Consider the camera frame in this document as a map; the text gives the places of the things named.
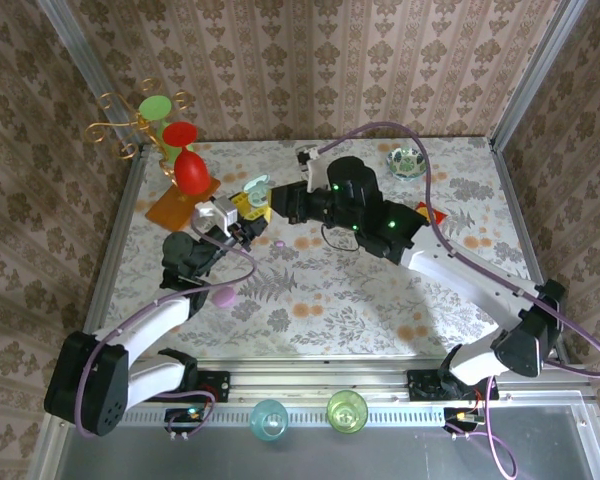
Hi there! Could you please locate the mint green earbuds charging case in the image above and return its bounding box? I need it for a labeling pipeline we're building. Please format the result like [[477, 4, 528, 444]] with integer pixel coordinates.
[[243, 173, 274, 207]]

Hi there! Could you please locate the red plastic wine glass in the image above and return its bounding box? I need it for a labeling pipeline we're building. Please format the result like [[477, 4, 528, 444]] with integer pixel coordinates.
[[160, 121, 210, 196]]

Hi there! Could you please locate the small patterned bowl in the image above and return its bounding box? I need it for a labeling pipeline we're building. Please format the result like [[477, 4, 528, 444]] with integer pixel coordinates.
[[384, 146, 428, 181]]

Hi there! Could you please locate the red snack packet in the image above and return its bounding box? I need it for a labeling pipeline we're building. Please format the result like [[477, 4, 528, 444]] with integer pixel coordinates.
[[413, 201, 449, 225]]

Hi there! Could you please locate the green plastic wine glass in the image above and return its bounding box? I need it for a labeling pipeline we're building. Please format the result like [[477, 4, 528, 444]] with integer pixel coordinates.
[[138, 95, 197, 164]]

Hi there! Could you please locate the small black circuit board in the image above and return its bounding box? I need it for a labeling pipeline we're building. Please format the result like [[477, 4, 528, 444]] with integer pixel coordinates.
[[164, 405, 206, 442], [443, 407, 481, 441]]

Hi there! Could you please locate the teal transparent cup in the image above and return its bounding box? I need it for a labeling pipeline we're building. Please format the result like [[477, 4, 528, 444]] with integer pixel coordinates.
[[249, 398, 290, 442]]

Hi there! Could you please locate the perforated metal strip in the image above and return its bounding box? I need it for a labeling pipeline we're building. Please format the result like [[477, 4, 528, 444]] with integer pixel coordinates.
[[117, 407, 449, 427]]

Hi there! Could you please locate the green transparent cup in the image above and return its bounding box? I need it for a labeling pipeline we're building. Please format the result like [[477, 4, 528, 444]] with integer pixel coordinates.
[[326, 388, 370, 435]]

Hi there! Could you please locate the gold wire glass rack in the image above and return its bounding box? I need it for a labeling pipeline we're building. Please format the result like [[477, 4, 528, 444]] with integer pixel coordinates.
[[83, 77, 222, 236]]

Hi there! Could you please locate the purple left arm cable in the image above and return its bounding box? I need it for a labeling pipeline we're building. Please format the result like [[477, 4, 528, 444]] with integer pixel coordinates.
[[74, 217, 259, 439]]

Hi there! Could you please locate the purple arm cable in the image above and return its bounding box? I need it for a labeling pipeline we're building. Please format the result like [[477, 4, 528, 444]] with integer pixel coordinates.
[[74, 217, 259, 439], [317, 121, 600, 479]]

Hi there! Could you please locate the aluminium table edge rail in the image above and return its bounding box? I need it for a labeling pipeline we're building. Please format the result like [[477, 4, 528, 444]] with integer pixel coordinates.
[[82, 144, 149, 336], [489, 139, 569, 364]]

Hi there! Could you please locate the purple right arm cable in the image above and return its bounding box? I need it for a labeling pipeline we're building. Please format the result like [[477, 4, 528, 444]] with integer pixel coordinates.
[[317, 121, 600, 479]]

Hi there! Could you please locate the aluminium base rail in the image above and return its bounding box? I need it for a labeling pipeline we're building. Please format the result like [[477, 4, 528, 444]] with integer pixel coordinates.
[[129, 357, 594, 407]]

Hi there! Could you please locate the aluminium frame post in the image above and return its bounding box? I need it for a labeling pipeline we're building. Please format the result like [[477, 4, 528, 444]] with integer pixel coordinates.
[[488, 0, 589, 151], [34, 0, 149, 159]]

